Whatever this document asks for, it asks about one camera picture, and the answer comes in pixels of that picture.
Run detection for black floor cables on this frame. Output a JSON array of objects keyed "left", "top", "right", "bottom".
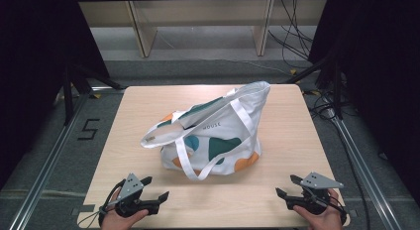
[{"left": 302, "top": 86, "right": 346, "bottom": 123}]

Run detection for black metal stand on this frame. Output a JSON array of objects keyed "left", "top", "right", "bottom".
[
  {"left": 61, "top": 61, "right": 125, "bottom": 126},
  {"left": 282, "top": 53, "right": 345, "bottom": 121}
]

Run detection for aluminium floor rail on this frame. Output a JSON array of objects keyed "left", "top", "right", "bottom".
[
  {"left": 8, "top": 85, "right": 127, "bottom": 230},
  {"left": 325, "top": 105, "right": 404, "bottom": 230}
]

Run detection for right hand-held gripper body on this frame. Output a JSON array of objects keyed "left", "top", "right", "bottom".
[{"left": 285, "top": 172, "right": 345, "bottom": 215}]

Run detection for black curtain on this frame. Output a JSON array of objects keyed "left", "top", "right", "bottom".
[
  {"left": 0, "top": 0, "right": 111, "bottom": 191},
  {"left": 308, "top": 0, "right": 420, "bottom": 208}
]

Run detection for white tote bag coloured shapes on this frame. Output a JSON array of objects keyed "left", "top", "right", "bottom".
[{"left": 140, "top": 80, "right": 271, "bottom": 182}]

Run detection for light wooden shelf unit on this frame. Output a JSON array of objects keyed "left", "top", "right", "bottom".
[{"left": 78, "top": 0, "right": 328, "bottom": 58}]

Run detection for person's right hand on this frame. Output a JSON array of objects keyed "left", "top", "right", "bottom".
[{"left": 292, "top": 188, "right": 345, "bottom": 230}]

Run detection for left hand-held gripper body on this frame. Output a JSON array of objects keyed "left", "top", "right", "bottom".
[{"left": 113, "top": 172, "right": 161, "bottom": 219}]

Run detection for left hand-held gripper cable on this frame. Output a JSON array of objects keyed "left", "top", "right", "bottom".
[{"left": 76, "top": 178, "right": 127, "bottom": 228}]

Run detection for hanging black cables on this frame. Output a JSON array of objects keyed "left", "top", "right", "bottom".
[{"left": 266, "top": 0, "right": 315, "bottom": 69}]

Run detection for right hand-held gripper cable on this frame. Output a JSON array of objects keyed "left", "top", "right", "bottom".
[{"left": 301, "top": 184, "right": 349, "bottom": 226}]

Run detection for hand-held gripper cable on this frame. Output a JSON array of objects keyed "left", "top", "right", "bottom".
[
  {"left": 76, "top": 178, "right": 127, "bottom": 228},
  {"left": 301, "top": 184, "right": 349, "bottom": 226}
]

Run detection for person's left hand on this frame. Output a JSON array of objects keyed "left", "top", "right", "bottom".
[{"left": 100, "top": 189, "right": 150, "bottom": 230}]

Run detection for black tape floor mark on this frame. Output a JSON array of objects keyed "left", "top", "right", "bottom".
[{"left": 77, "top": 118, "right": 101, "bottom": 142}]

